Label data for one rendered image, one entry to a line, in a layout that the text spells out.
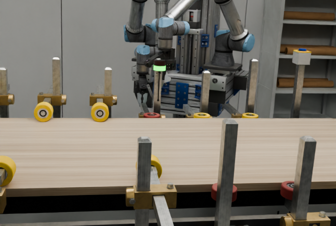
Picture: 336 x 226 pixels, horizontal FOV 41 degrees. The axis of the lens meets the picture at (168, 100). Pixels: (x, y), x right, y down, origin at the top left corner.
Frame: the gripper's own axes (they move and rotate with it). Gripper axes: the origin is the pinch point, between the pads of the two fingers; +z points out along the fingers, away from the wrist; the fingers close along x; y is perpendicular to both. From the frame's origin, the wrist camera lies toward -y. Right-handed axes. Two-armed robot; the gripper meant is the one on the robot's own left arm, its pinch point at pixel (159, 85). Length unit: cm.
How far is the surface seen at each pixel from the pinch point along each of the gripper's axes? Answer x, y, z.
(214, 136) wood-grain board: -56, -2, 11
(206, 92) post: -17.0, 18.2, 1.1
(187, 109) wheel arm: 1.3, 19.0, 15.2
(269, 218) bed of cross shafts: -112, -20, 17
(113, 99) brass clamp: -1.5, -26.6, 5.1
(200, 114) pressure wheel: -25.7, 9.6, 10.0
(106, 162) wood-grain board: -66, -55, 11
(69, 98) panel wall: 257, 27, 69
